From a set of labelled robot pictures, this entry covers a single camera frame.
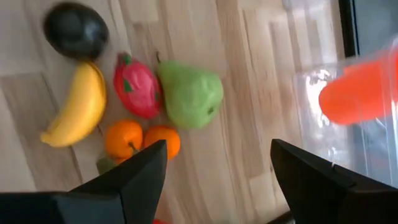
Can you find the yellow banana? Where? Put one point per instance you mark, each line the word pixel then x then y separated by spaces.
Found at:
pixel 81 105

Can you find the pinkish red pomegranate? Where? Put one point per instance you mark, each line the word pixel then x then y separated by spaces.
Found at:
pixel 160 222

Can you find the pink dragon fruit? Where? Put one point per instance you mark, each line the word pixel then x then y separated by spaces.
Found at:
pixel 136 88

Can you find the orange sports bottle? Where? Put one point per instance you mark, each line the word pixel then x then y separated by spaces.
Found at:
pixel 357 93

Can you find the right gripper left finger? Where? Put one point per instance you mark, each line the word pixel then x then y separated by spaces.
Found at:
pixel 140 186

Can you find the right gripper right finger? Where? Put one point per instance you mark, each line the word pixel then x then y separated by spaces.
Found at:
pixel 326 199

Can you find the clear plastic container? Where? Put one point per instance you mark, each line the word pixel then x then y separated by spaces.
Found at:
pixel 314 133

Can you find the orange tangerine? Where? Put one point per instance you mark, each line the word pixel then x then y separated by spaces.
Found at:
pixel 166 135
pixel 122 137

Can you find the black metal table frame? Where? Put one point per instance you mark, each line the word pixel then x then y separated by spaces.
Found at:
pixel 348 28

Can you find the black plum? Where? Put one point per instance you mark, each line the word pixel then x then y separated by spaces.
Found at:
pixel 76 31

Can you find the green pear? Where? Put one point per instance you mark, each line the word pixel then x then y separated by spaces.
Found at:
pixel 189 96

